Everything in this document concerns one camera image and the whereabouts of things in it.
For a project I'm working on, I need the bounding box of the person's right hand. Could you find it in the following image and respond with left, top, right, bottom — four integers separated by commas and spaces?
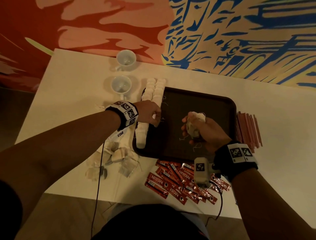
181, 112, 232, 154

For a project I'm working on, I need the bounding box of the person's left hand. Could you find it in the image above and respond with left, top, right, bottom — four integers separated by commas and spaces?
134, 100, 162, 128

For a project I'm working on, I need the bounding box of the bunch of tea bags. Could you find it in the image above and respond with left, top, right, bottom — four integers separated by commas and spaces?
186, 112, 206, 139

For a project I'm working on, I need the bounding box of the row of tea bags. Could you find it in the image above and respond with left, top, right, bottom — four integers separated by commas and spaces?
136, 76, 167, 149

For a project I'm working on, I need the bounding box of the dark brown tray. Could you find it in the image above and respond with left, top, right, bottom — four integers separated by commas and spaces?
132, 87, 238, 163

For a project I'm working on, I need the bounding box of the pile of white tea bags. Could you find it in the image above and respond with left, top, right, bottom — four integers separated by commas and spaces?
85, 140, 141, 181

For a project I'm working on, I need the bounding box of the pile of red Nescafe sachets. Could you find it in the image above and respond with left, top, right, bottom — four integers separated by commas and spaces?
145, 159, 231, 206

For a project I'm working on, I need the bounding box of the person's left forearm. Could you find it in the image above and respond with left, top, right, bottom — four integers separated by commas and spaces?
0, 110, 121, 228

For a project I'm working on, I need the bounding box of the person's right forearm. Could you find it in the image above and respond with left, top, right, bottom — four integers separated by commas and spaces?
229, 168, 316, 240

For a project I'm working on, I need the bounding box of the person's black shirt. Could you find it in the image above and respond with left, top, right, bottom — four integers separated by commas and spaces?
0, 180, 210, 240

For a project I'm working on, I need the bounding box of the black marker wristband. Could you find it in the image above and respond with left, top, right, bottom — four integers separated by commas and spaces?
213, 141, 259, 182
105, 100, 139, 132

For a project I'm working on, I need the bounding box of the small white cup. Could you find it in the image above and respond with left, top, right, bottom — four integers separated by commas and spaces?
116, 49, 137, 71
111, 75, 133, 100

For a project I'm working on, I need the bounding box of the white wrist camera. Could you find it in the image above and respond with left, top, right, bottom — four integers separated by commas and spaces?
111, 128, 130, 145
194, 157, 220, 186

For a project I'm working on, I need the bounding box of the black camera cable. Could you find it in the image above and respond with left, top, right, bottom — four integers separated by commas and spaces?
215, 190, 224, 221
90, 143, 107, 240

